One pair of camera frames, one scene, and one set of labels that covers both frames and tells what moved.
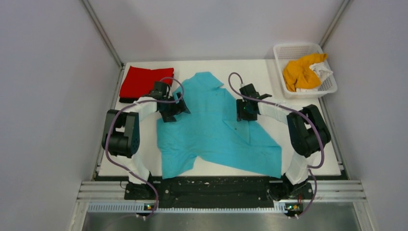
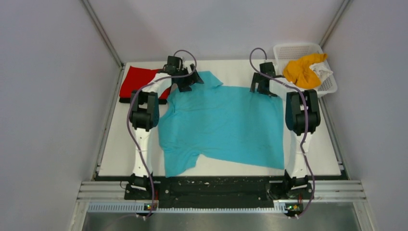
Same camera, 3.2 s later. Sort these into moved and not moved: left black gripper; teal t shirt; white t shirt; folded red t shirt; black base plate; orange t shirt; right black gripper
Moved: left black gripper; right black gripper; teal t shirt
Not moved: folded red t shirt; white t shirt; black base plate; orange t shirt
